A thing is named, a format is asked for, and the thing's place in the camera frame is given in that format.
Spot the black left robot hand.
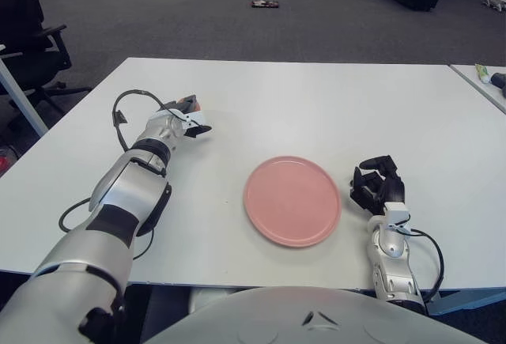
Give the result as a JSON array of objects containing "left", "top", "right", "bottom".
[{"left": 161, "top": 93, "right": 214, "bottom": 139}]

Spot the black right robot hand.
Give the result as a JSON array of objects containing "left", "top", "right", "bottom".
[{"left": 349, "top": 155, "right": 407, "bottom": 217}]

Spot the red-yellow apple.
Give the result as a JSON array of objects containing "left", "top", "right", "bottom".
[{"left": 176, "top": 96, "right": 200, "bottom": 111}]

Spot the pink round plate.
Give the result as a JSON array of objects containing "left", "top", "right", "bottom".
[{"left": 243, "top": 155, "right": 342, "bottom": 248}]

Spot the grey robot torso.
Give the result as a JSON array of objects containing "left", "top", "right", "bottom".
[{"left": 142, "top": 285, "right": 489, "bottom": 344}]

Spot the white desk leg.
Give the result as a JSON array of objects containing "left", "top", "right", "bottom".
[{"left": 0, "top": 59, "right": 48, "bottom": 138}]

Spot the black office chair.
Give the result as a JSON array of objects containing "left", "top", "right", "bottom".
[{"left": 0, "top": 0, "right": 94, "bottom": 131}]

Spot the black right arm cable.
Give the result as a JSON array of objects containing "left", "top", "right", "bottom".
[{"left": 402, "top": 228, "right": 446, "bottom": 301}]

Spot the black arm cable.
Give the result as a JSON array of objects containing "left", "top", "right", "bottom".
[
  {"left": 59, "top": 89, "right": 189, "bottom": 260},
  {"left": 402, "top": 228, "right": 446, "bottom": 301}
]

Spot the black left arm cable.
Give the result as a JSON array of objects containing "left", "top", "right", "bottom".
[{"left": 59, "top": 89, "right": 189, "bottom": 260}]

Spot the blue-grey table frame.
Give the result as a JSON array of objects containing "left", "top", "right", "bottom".
[{"left": 425, "top": 286, "right": 506, "bottom": 316}]

